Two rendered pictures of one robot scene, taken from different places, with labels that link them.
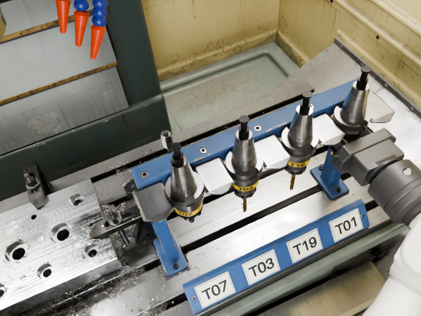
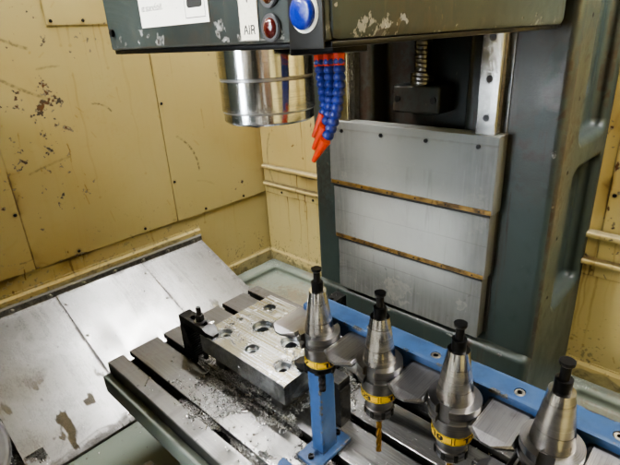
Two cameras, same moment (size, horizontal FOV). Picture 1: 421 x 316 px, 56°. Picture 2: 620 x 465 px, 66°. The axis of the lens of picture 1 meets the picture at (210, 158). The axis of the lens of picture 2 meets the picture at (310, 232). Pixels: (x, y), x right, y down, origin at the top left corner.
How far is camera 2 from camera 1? 0.52 m
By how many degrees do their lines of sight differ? 57
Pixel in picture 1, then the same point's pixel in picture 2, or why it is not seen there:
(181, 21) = not seen: outside the picture
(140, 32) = (531, 268)
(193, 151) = (364, 321)
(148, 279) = (287, 441)
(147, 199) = (295, 316)
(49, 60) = (425, 234)
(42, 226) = not seen: hidden behind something
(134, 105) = (487, 343)
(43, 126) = (394, 292)
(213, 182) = (339, 350)
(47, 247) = (273, 340)
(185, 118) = not seen: hidden behind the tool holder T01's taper
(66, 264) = (262, 358)
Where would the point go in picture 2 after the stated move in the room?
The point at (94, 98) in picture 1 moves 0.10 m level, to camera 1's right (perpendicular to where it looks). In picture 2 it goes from (447, 299) to (475, 317)
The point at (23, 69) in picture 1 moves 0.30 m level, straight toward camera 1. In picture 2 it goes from (403, 229) to (344, 276)
